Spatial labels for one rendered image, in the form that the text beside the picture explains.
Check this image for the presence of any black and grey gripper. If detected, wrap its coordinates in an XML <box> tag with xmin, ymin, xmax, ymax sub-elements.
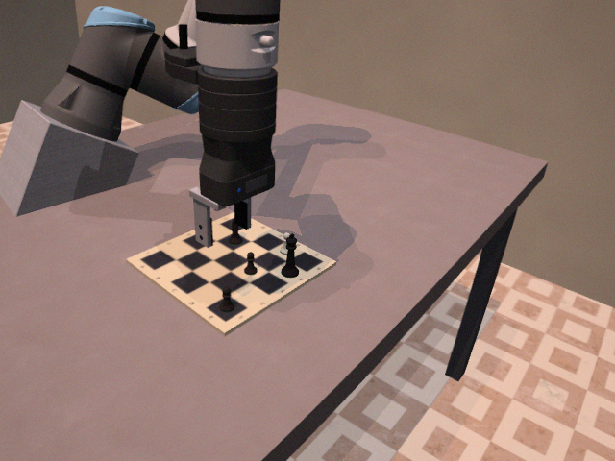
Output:
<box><xmin>164</xmin><ymin>19</ymin><xmax>279</xmax><ymax>248</ymax></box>

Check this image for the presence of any tan and black chessboard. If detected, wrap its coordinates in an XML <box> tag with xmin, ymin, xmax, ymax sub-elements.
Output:
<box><xmin>126</xmin><ymin>213</ymin><xmax>336</xmax><ymax>336</ymax></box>

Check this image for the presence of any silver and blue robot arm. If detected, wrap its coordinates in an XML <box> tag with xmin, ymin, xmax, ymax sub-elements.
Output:
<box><xmin>40</xmin><ymin>0</ymin><xmax>281</xmax><ymax>141</ymax></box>

